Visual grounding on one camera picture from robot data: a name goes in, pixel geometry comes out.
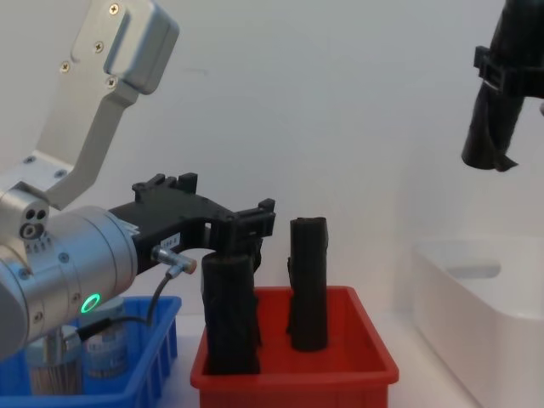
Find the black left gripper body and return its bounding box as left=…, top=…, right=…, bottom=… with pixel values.
left=108, top=185, right=235, bottom=275

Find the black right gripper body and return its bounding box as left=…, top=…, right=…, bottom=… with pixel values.
left=488, top=0, right=544, bottom=70

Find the blue plastic bin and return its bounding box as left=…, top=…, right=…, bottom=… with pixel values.
left=0, top=295, right=183, bottom=408

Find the red plastic bin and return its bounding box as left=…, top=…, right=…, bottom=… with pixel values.
left=190, top=285, right=400, bottom=408

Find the silver metal can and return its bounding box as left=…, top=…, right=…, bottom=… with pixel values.
left=25, top=326, right=85, bottom=397
left=82, top=297, right=129, bottom=379

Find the thin dark gripper cable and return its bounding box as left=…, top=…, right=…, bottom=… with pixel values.
left=78, top=246, right=199, bottom=341

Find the white plastic bin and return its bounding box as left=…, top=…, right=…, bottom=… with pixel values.
left=413, top=239, right=544, bottom=408

